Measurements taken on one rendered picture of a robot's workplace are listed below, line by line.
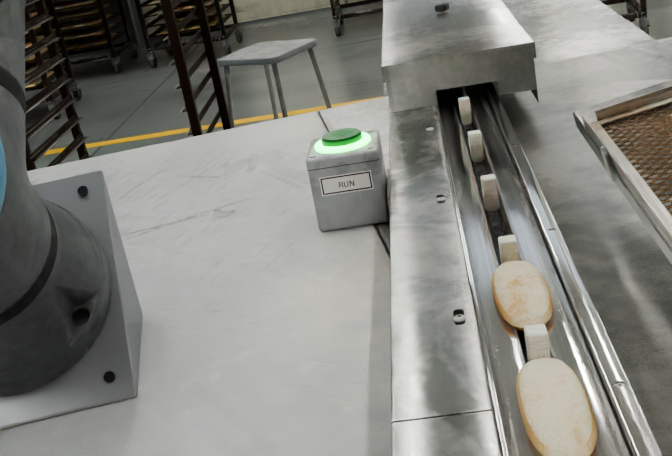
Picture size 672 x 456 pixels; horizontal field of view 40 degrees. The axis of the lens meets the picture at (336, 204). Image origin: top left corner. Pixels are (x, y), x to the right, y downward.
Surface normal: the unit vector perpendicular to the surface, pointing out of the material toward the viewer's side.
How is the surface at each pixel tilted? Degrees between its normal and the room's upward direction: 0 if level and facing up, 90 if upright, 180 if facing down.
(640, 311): 0
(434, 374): 0
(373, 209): 90
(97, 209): 44
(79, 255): 81
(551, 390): 12
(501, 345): 0
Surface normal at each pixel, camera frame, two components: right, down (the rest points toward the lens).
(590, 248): -0.18, -0.92
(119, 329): -0.01, -0.44
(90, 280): 0.95, -0.13
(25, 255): 0.93, 0.33
